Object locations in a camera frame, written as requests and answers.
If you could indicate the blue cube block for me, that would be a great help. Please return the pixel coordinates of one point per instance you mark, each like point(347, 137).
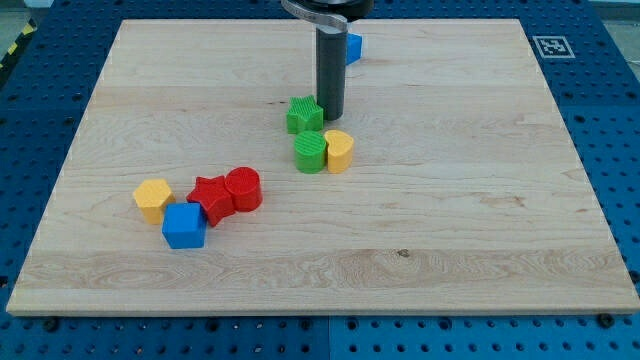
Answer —
point(184, 226)

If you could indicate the black robot arm flange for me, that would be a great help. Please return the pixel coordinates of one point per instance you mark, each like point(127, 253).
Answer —
point(352, 10)

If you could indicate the green star block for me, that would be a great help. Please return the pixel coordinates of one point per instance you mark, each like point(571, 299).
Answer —
point(304, 114)

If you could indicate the wooden board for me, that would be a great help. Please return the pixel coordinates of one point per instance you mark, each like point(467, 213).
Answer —
point(465, 195)

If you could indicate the green cylinder block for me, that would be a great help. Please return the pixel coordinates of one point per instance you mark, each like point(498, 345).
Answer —
point(310, 152)

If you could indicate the black bolt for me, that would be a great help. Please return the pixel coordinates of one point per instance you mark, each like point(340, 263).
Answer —
point(50, 324)
point(605, 320)

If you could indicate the red cylinder block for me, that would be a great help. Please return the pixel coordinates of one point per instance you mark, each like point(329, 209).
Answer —
point(244, 186)

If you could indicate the white fiducial marker tag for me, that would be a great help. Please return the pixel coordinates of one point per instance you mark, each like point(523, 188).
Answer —
point(553, 47)

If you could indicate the black bolt left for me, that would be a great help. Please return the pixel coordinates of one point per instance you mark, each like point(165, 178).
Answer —
point(50, 324)

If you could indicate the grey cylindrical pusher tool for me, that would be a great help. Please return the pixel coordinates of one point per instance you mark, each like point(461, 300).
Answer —
point(331, 51)

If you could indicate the yellow heart block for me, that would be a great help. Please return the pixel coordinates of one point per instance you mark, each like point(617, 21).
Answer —
point(340, 147)

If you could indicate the black bolt right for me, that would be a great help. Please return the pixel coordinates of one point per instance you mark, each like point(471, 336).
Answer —
point(605, 320)

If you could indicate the blue block behind tool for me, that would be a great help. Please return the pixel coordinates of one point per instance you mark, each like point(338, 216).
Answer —
point(354, 48)

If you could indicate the red star block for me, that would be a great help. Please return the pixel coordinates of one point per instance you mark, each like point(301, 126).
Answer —
point(215, 200)

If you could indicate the yellow hexagon block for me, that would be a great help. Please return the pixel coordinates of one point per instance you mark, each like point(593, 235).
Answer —
point(152, 197)

